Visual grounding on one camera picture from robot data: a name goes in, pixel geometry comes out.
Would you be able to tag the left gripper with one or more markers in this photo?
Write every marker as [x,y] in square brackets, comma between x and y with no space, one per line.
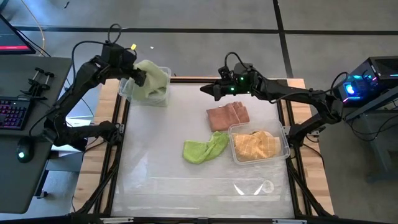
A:
[124,67]

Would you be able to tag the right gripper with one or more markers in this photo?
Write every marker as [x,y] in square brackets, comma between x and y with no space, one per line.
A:
[245,81]

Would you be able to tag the pale green towel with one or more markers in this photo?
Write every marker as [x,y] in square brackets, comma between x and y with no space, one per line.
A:
[152,74]

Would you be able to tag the lime green towel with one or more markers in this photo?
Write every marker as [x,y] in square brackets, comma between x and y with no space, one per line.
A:
[199,152]
[155,94]

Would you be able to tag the salmon pink towel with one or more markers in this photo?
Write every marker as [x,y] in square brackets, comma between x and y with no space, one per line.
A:
[227,116]

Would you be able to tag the yellow checked towel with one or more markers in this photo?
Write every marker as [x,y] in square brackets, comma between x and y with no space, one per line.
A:
[248,147]

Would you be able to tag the mustard yellow towel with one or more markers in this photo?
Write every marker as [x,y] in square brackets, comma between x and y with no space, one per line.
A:
[264,134]

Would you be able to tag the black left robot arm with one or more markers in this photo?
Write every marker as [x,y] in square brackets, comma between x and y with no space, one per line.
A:
[87,74]

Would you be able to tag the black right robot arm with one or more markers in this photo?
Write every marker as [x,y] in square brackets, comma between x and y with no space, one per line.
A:
[311,95]

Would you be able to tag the clear plastic bin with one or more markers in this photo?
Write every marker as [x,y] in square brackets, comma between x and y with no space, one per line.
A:
[124,90]
[282,130]

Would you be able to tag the yellow tag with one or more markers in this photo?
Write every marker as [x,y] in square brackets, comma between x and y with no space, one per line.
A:
[133,46]

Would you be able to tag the black bar clamp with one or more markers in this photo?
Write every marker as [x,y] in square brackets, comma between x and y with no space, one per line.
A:
[32,82]
[42,87]

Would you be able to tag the backlit black keyboard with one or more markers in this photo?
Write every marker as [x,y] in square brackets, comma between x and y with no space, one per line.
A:
[12,113]

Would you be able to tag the computer monitor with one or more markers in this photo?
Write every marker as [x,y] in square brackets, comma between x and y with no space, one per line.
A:
[12,37]

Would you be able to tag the black computer mouse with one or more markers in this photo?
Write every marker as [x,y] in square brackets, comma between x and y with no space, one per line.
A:
[25,149]

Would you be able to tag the computer tower with lights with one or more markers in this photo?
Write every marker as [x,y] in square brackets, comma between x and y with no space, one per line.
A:
[370,77]

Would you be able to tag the grey side table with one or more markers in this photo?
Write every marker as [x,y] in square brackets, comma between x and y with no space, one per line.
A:
[373,124]

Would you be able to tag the black desk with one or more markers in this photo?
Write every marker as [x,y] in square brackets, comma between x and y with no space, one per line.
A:
[18,186]

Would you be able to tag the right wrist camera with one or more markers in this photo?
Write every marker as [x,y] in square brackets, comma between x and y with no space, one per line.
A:
[225,73]

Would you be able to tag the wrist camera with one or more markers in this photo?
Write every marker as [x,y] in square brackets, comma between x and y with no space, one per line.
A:
[112,52]
[225,73]

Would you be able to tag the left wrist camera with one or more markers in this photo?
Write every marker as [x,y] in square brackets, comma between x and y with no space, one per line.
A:
[112,52]

